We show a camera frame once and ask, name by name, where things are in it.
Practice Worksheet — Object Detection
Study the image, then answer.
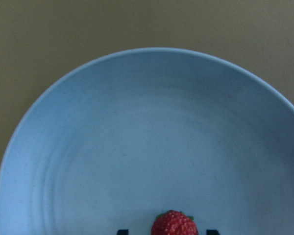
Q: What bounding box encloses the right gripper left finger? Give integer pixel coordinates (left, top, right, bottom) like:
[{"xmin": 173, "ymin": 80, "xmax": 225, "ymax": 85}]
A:
[{"xmin": 117, "ymin": 229, "xmax": 129, "ymax": 235}]

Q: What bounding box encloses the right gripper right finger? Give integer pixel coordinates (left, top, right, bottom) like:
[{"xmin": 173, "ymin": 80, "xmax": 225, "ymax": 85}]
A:
[{"xmin": 206, "ymin": 229, "xmax": 221, "ymax": 235}]

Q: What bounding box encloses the red strawberry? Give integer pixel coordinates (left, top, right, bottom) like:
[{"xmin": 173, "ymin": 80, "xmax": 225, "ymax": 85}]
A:
[{"xmin": 151, "ymin": 210, "xmax": 199, "ymax": 235}]

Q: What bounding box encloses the blue round plate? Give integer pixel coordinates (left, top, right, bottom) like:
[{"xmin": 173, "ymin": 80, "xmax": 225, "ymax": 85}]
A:
[{"xmin": 0, "ymin": 48, "xmax": 294, "ymax": 235}]

